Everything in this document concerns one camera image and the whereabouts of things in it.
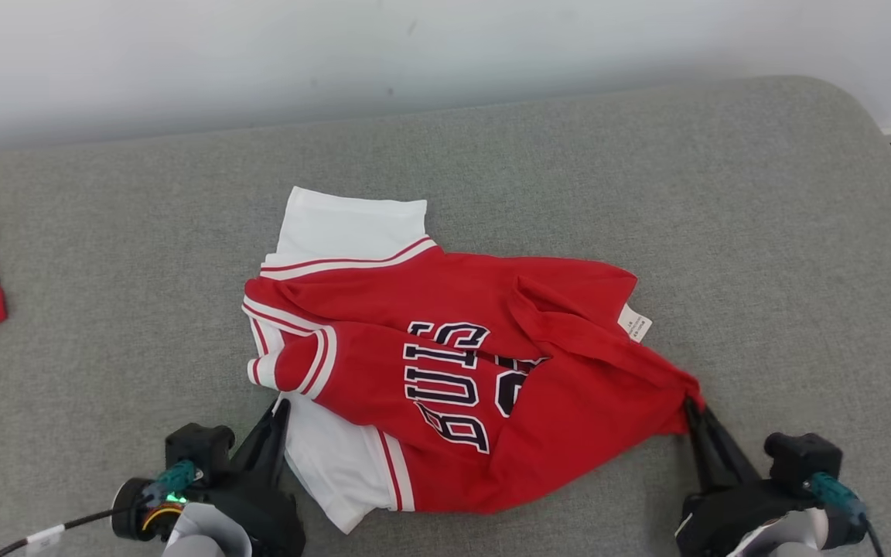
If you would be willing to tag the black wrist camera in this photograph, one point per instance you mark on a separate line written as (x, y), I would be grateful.
(198, 445)
(801, 456)

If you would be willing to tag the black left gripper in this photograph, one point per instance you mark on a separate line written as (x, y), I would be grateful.
(271, 518)

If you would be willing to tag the grey fabric sofa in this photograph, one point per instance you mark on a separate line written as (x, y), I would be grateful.
(762, 271)

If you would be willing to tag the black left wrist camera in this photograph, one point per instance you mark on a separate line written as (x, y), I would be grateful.
(198, 445)

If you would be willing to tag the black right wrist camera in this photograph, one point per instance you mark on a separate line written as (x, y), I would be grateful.
(801, 456)

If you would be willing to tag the red white basketball jersey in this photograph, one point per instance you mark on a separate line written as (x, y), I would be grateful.
(554, 418)

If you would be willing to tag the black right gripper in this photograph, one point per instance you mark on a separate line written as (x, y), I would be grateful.
(732, 518)

